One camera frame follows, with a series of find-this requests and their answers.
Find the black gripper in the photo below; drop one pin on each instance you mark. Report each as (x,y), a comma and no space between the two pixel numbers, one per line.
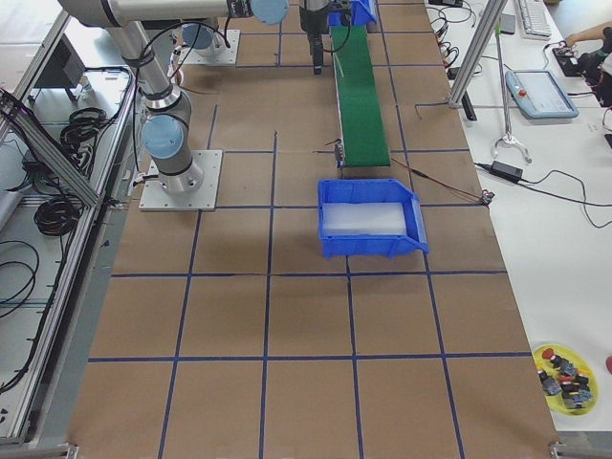
(311,20)

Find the yellow plate with buttons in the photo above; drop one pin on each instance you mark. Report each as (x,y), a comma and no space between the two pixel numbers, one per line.
(567,381)

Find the person hand at desk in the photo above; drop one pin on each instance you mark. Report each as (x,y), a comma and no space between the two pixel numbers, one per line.
(572,39)

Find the blue bin left side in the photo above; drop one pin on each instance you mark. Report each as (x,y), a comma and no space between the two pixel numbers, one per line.
(363,12)

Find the blue bin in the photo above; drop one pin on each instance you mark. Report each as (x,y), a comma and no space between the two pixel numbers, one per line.
(355,191)
(363,12)

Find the green conveyor belt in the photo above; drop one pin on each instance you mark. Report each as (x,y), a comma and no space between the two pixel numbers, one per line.
(362,138)

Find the blue bin right side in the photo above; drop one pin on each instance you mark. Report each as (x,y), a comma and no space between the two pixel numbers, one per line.
(355,191)

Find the white foam pad right bin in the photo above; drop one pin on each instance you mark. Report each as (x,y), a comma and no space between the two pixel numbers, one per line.
(363,219)

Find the metal reach grabber tool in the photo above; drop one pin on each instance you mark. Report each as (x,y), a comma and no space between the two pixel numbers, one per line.
(507,140)

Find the white keyboard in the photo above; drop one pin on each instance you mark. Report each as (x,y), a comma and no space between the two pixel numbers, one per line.
(532,19)

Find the teach pendant tablet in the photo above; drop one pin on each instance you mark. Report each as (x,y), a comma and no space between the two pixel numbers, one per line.
(539,96)

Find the black power adapter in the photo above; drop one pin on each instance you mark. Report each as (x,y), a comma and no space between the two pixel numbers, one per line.
(506,171)

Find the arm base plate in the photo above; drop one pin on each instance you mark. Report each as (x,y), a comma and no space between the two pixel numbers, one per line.
(226,44)
(196,189)

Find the aluminium frame post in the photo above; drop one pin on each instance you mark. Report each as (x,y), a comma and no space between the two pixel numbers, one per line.
(479,41)

